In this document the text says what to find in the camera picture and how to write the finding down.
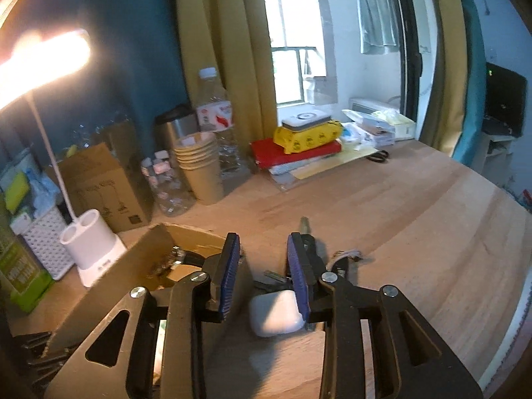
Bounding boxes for white desk lamp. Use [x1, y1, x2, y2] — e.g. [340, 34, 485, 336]
[0, 29, 126, 288]

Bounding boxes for white computer desk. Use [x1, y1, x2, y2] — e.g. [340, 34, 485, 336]
[482, 118, 522, 184]

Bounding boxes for small black flashlight with cord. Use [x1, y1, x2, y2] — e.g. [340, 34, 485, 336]
[328, 249, 375, 283]

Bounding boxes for black computer monitor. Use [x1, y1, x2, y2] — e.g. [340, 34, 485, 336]
[484, 62, 528, 138]

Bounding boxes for glossy black gadget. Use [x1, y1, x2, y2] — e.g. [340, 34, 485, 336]
[145, 246, 208, 279]

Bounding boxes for red book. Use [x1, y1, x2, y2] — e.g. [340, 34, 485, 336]
[250, 138, 342, 168]

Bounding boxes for black sliding door frame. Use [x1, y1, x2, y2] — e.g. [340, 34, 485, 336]
[386, 0, 425, 142]

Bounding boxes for clear plastic bag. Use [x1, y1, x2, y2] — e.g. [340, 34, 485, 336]
[25, 166, 63, 217]

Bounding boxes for white perforated basket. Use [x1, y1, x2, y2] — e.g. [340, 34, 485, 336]
[10, 212, 75, 280]

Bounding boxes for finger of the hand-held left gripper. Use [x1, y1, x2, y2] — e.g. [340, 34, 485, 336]
[14, 332, 79, 387]

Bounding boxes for yellow curtain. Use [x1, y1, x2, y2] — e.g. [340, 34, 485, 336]
[175, 0, 278, 163]
[420, 0, 470, 156]

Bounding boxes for hanging pale green garment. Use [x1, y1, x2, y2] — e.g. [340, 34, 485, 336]
[355, 0, 400, 56]

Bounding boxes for tan paper envelope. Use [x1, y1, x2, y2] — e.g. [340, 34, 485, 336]
[266, 145, 379, 192]

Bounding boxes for stack of paper cups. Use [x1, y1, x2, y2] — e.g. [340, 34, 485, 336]
[172, 132, 225, 205]

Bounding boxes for brown cardboard box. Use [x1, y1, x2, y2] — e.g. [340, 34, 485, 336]
[46, 222, 250, 354]

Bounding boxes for black car key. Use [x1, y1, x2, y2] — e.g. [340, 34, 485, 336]
[299, 216, 329, 275]

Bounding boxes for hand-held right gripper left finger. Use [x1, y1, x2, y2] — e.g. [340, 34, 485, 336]
[44, 233, 242, 399]

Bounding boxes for teal curtain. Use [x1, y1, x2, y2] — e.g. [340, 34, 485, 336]
[0, 0, 196, 154]
[451, 0, 487, 175]

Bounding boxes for steel thermos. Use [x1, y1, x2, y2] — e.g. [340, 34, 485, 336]
[155, 105, 200, 150]

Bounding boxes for green carton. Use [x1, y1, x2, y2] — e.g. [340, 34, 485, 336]
[0, 203, 56, 313]

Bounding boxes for white power bank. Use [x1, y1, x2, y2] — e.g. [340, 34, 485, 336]
[282, 110, 332, 130]

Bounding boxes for blue white plastic pack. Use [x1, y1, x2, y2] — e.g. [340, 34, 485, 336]
[338, 122, 368, 146]

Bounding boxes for brown lamp carton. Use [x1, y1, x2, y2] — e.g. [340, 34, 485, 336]
[44, 120, 154, 233]

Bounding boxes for small white boxes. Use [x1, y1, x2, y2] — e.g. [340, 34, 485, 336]
[357, 114, 395, 142]

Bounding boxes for white earbuds case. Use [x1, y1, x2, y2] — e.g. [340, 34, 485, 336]
[248, 290, 304, 338]

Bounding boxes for white balcony appliance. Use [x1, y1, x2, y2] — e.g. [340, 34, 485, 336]
[348, 97, 400, 113]

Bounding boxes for white boxes and bags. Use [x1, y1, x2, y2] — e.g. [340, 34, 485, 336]
[372, 108, 416, 141]

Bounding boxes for clear jar of small vials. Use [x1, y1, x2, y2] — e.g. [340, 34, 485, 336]
[140, 152, 196, 217]

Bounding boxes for yellow sponge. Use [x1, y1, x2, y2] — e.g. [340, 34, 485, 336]
[3, 172, 31, 212]

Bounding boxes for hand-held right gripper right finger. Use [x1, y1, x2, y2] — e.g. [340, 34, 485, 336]
[286, 232, 485, 399]

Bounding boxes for clear plastic water bottle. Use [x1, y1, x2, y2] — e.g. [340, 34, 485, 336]
[196, 67, 250, 175]

